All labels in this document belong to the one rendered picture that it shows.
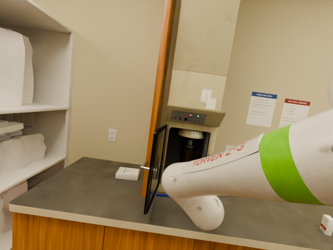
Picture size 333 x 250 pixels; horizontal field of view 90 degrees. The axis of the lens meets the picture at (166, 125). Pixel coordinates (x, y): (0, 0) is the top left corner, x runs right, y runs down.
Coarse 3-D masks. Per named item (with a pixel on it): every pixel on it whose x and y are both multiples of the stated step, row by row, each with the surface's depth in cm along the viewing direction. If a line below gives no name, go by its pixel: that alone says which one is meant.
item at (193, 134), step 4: (180, 132) 109; (184, 132) 107; (188, 132) 106; (192, 132) 105; (196, 132) 106; (200, 132) 107; (184, 136) 106; (188, 136) 105; (192, 136) 105; (196, 136) 105; (200, 136) 107
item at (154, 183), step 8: (160, 136) 84; (152, 144) 72; (160, 144) 88; (152, 152) 72; (160, 152) 92; (160, 160) 97; (152, 168) 76; (160, 168) 102; (152, 184) 83; (152, 192) 87; (144, 208) 76
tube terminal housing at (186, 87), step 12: (180, 72) 98; (192, 72) 98; (180, 84) 99; (192, 84) 99; (204, 84) 99; (216, 84) 99; (168, 96) 101; (180, 96) 100; (192, 96) 100; (216, 96) 99; (216, 108) 100; (216, 132) 102
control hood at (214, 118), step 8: (168, 104) 90; (168, 112) 94; (192, 112) 92; (200, 112) 91; (208, 112) 90; (216, 112) 90; (224, 112) 89; (168, 120) 100; (208, 120) 95; (216, 120) 95
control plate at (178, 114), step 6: (174, 114) 95; (180, 114) 94; (186, 114) 93; (192, 114) 93; (198, 114) 92; (174, 120) 99; (180, 120) 98; (192, 120) 97; (198, 120) 96; (204, 120) 96
